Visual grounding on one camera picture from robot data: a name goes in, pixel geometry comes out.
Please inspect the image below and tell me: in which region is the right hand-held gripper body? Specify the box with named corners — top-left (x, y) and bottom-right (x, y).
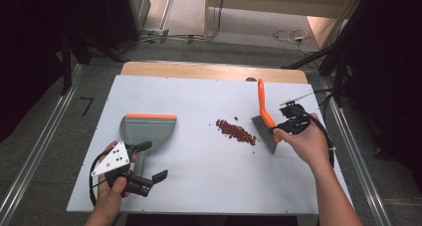
top-left (278, 92), bottom-right (315, 136)

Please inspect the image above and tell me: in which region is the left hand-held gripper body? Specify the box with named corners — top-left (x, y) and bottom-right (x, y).
top-left (91, 140), bottom-right (154, 198)

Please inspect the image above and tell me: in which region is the grey dustpan with orange edge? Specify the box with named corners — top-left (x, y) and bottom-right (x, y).
top-left (118, 113), bottom-right (178, 179)

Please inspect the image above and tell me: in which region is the orange brush with grey bristles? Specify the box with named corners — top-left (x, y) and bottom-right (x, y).
top-left (251, 78), bottom-right (283, 155)

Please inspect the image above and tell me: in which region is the pile of red and green beans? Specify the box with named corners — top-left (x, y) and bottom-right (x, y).
top-left (215, 115), bottom-right (258, 147)

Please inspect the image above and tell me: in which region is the person's right hand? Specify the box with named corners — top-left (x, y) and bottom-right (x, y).
top-left (273, 113), bottom-right (330, 170)

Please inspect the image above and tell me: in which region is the person's left hand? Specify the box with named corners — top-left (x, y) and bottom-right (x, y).
top-left (96, 139), bottom-right (139, 214)

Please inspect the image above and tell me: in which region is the white table cover board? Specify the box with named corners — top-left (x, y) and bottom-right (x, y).
top-left (66, 75), bottom-right (352, 217)

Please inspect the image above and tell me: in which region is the black metal stand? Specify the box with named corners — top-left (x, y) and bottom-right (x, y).
top-left (59, 30), bottom-right (128, 96)
top-left (282, 0), bottom-right (379, 103)

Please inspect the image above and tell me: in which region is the wooden table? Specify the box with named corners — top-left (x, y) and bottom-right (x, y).
top-left (119, 61), bottom-right (309, 85)

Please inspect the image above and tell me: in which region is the grey cabinet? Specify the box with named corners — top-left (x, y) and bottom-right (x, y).
top-left (125, 0), bottom-right (152, 31)

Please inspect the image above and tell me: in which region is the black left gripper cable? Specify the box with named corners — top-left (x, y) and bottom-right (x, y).
top-left (89, 150), bottom-right (112, 208)

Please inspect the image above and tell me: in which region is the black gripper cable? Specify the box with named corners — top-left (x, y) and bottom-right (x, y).
top-left (89, 150), bottom-right (112, 208)
top-left (292, 105), bottom-right (336, 169)

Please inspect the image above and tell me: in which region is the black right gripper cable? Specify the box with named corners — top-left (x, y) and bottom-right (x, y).
top-left (292, 105), bottom-right (336, 169)

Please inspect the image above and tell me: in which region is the aluminium floor rail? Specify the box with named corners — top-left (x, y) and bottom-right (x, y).
top-left (0, 63), bottom-right (85, 226)
top-left (319, 76), bottom-right (394, 226)

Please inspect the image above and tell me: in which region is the white cable with plug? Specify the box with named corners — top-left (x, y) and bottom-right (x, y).
top-left (272, 29), bottom-right (311, 48)

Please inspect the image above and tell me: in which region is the black hanging cable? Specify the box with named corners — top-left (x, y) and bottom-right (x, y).
top-left (212, 0), bottom-right (228, 40)

